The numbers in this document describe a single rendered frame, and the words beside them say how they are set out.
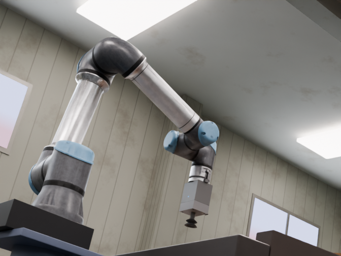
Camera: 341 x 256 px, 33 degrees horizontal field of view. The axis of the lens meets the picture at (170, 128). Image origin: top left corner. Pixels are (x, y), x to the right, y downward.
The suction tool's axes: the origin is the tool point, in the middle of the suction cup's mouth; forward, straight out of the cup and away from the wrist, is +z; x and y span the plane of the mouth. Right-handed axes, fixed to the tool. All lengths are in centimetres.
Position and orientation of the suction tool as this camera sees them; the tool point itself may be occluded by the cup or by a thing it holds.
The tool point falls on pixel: (190, 226)
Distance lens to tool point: 199.8
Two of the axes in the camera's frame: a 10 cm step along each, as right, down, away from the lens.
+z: -2.0, 9.0, -3.9
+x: -8.3, -3.7, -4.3
